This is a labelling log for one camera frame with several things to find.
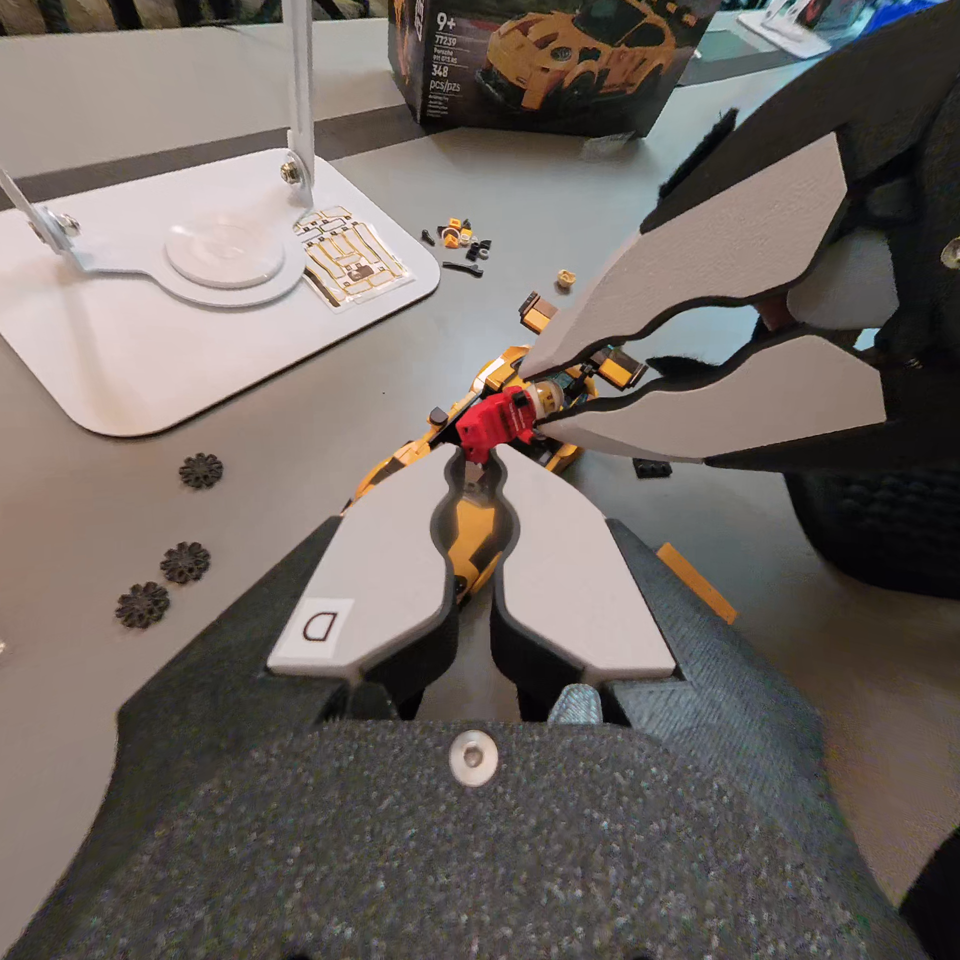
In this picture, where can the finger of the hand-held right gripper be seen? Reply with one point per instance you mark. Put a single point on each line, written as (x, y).
(750, 405)
(712, 240)

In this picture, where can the yellow lego car roof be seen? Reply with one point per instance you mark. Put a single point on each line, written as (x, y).
(697, 581)

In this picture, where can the yellow lego car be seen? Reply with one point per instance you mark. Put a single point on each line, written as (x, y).
(472, 532)

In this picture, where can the lego sticker sheet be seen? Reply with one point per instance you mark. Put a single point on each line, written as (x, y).
(352, 259)

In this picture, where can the lego set box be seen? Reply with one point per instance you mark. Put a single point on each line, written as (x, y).
(540, 67)

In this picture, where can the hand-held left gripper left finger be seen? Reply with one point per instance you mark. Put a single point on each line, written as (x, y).
(375, 585)

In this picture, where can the dark studded lego plate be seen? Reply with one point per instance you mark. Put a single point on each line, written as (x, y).
(652, 469)

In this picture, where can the pile of small lego parts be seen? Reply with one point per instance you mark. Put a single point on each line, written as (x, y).
(457, 236)

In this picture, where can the black lego wheel rim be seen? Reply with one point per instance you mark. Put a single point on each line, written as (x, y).
(142, 605)
(185, 562)
(201, 470)

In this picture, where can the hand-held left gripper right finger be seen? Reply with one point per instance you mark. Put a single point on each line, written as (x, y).
(585, 592)

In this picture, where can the black padded wrist rest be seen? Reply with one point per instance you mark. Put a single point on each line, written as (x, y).
(885, 532)

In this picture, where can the small yellow round lego piece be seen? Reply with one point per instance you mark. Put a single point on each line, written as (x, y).
(565, 279)

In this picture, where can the red lego minifigure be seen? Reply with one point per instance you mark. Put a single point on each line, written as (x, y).
(495, 420)

